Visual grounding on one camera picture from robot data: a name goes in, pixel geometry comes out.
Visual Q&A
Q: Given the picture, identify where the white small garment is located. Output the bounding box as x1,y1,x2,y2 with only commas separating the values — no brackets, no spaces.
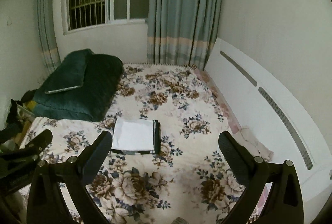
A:
112,118,155,151

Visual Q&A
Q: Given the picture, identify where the pink cloth by headboard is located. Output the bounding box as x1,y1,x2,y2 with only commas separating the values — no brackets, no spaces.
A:
239,127,273,162

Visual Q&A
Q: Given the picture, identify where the dark green folded quilt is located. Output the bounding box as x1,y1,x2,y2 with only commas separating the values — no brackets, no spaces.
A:
33,49,124,122

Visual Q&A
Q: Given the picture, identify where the white bed headboard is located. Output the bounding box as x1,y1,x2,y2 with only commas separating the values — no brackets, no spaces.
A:
203,37,332,204

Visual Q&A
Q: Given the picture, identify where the floral bed blanket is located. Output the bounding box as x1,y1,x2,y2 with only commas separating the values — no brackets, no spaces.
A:
23,64,244,223

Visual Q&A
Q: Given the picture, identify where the teal left curtain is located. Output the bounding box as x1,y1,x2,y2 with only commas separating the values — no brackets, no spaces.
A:
37,0,61,74

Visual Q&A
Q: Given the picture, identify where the dark striped folded garment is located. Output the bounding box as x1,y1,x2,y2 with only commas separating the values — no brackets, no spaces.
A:
111,120,161,155

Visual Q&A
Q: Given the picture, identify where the teal striped curtain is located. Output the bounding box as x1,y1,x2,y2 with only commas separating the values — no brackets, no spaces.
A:
147,0,222,70

